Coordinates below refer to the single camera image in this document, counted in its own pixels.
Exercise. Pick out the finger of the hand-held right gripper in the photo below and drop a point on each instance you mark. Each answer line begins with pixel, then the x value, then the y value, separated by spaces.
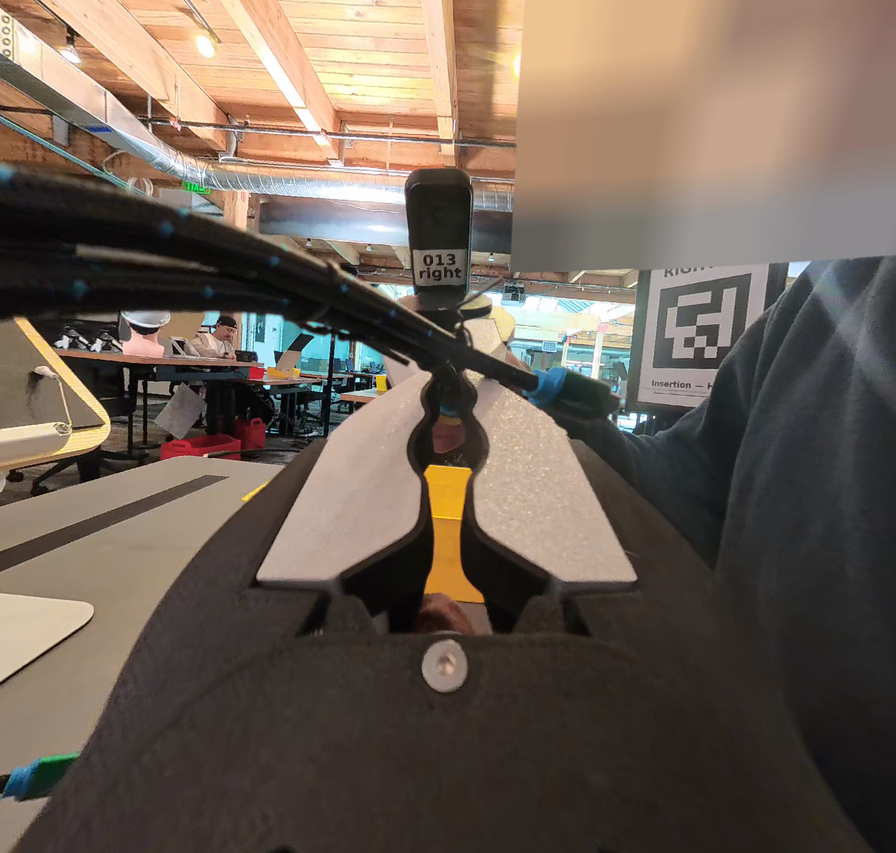
pixel 490 328
pixel 402 372

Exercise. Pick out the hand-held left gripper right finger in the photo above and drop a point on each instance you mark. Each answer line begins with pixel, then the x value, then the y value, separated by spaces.
pixel 553 510

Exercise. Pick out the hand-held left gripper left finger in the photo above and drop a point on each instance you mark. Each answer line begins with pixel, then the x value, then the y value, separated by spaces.
pixel 350 510

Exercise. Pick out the yellow plastic bin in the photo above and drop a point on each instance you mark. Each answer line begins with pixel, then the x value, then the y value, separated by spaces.
pixel 451 531

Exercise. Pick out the person's right forearm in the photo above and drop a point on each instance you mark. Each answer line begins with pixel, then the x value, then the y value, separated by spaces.
pixel 658 461

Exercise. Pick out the person's right hand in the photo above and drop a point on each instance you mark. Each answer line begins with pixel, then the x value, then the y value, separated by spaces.
pixel 455 433

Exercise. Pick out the red plastic bin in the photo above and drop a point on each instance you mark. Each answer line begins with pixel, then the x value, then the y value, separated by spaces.
pixel 196 447
pixel 251 433

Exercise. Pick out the white printed board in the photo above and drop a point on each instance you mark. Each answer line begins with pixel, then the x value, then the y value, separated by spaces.
pixel 700 328

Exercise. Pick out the background wooden desk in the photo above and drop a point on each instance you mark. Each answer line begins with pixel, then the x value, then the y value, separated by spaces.
pixel 140 360

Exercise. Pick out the large silver air duct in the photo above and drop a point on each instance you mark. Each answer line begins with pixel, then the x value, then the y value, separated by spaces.
pixel 350 188

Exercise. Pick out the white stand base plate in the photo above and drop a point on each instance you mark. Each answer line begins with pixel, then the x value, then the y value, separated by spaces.
pixel 35 629

